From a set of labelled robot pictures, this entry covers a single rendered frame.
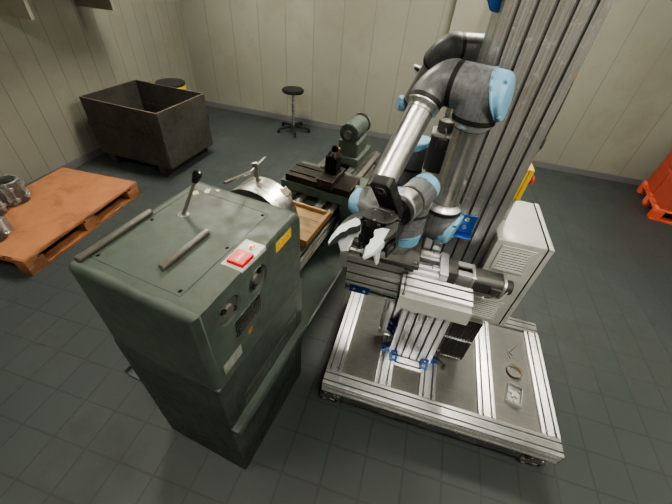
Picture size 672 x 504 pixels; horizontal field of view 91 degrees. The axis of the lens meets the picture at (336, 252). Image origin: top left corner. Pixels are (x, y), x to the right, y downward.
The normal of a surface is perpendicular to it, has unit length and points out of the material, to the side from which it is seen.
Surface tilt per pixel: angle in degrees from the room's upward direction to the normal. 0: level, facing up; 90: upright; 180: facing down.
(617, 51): 90
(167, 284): 0
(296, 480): 0
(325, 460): 0
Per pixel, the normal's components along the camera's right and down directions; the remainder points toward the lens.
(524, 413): 0.07, -0.74
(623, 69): -0.27, 0.62
